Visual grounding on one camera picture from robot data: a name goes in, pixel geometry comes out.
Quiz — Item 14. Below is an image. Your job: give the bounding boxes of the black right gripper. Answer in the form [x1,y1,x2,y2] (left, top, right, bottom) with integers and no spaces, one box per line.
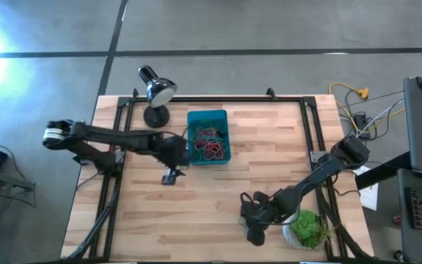
[240,191,278,247]

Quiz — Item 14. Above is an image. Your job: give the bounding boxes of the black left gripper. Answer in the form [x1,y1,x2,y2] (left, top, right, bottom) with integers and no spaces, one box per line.
[158,135,191,186]

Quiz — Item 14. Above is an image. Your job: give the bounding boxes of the teal plastic bin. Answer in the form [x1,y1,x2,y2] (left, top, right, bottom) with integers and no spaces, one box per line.
[186,109,232,166]

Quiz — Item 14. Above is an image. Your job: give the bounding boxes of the succulent in white patterned pot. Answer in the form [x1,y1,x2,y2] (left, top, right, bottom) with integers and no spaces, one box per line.
[282,208,333,251]

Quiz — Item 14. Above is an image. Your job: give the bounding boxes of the black desk lamp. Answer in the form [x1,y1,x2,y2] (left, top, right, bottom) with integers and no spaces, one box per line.
[138,65,178,129]

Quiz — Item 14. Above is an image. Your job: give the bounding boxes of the white paper sheet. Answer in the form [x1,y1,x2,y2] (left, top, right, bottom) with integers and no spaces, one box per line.
[350,164,380,212]

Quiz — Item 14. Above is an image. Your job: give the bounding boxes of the black desk beam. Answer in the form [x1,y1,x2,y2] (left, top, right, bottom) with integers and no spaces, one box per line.
[355,150,413,191]

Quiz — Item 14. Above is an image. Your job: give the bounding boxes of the black power adapter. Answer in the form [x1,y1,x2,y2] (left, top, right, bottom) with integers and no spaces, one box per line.
[353,113,371,139]

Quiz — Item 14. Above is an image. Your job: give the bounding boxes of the dark grey side desk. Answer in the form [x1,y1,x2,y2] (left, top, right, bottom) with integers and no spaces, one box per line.
[396,169,422,264]

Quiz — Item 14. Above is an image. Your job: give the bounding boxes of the dark grey stand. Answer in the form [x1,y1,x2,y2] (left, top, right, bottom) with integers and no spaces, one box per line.
[0,164,37,194]

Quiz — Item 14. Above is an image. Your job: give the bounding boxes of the black floor cable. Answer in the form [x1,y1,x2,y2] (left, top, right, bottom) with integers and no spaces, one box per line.
[342,89,404,144]

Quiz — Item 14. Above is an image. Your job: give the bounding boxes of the white cable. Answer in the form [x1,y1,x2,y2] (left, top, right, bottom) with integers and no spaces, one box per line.
[357,98,405,139]

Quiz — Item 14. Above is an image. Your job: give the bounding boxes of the yellow cable with plug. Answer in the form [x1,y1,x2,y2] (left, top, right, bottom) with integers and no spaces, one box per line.
[328,82,406,135]

